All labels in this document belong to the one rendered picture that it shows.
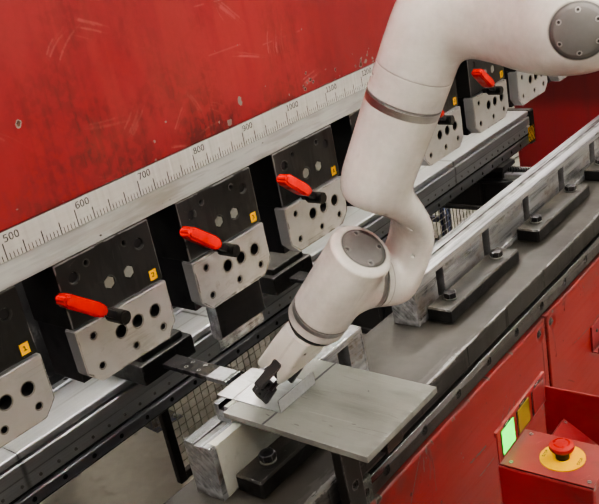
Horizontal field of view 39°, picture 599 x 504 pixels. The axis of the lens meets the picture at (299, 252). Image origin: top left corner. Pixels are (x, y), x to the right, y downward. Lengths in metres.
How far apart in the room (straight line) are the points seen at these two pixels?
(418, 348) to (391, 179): 0.67
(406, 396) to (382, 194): 0.36
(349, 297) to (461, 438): 0.64
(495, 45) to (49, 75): 0.49
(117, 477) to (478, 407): 1.67
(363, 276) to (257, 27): 0.41
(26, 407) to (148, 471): 2.02
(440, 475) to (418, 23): 0.92
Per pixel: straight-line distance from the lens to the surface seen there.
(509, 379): 1.79
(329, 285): 1.07
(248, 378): 1.36
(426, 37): 0.92
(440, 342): 1.62
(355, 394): 1.27
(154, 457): 3.10
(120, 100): 1.08
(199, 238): 1.12
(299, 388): 1.28
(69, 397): 1.50
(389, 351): 1.62
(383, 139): 0.97
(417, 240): 1.09
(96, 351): 1.08
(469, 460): 1.70
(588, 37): 0.82
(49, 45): 1.02
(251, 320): 1.33
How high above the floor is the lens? 1.67
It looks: 22 degrees down
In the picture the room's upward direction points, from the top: 11 degrees counter-clockwise
